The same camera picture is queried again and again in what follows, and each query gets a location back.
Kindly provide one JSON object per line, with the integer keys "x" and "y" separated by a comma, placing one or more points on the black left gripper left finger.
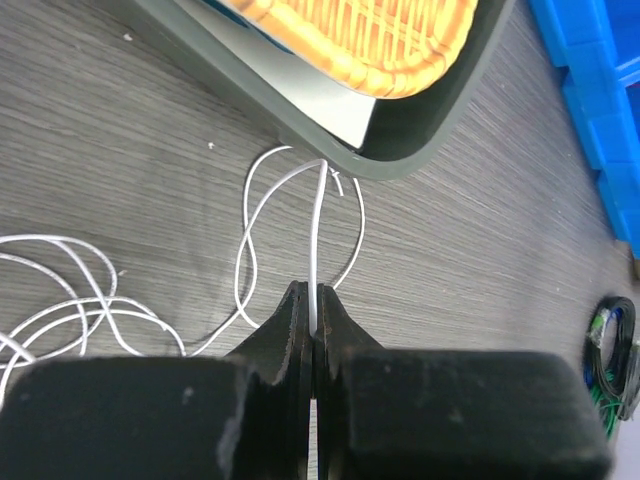
{"x": 244, "y": 415}

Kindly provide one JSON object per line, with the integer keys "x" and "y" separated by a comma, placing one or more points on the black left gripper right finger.
{"x": 447, "y": 414}

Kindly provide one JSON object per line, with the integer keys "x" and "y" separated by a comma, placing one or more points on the white paper sheet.
{"x": 339, "y": 110}

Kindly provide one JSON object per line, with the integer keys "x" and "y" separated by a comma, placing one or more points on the orange woven mat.
{"x": 387, "y": 49}

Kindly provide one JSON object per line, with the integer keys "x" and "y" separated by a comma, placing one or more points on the blue three-compartment plastic bin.
{"x": 596, "y": 44}

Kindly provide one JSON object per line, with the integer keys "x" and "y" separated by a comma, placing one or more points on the dark green plastic tray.
{"x": 402, "y": 134}

